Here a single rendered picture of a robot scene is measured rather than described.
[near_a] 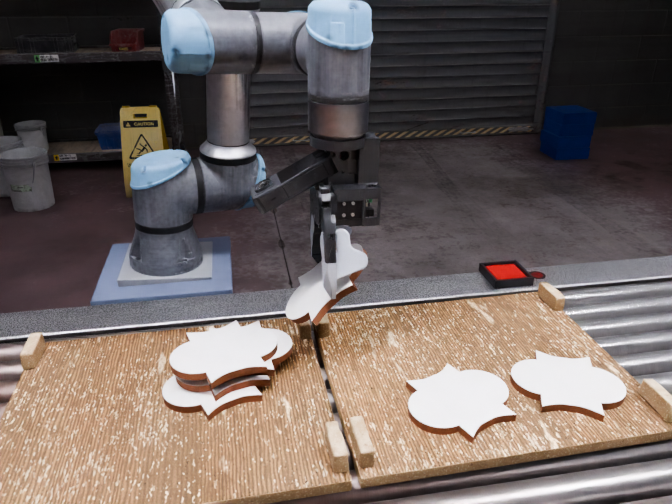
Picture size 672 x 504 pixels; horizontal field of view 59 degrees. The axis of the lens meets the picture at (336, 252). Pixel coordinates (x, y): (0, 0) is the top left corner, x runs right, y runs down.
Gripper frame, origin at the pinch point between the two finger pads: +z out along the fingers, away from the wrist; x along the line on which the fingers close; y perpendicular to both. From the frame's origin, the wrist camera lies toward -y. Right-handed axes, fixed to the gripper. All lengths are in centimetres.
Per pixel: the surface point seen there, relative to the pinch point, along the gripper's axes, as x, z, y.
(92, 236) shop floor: 275, 108, -90
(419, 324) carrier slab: 3.1, 11.7, 16.5
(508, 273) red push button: 17.7, 12.1, 39.0
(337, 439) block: -22.0, 9.2, -1.9
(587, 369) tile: -14.1, 10.2, 34.6
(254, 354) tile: -6.6, 7.4, -10.0
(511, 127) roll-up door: 454, 97, 271
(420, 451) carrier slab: -23.0, 11.7, 7.8
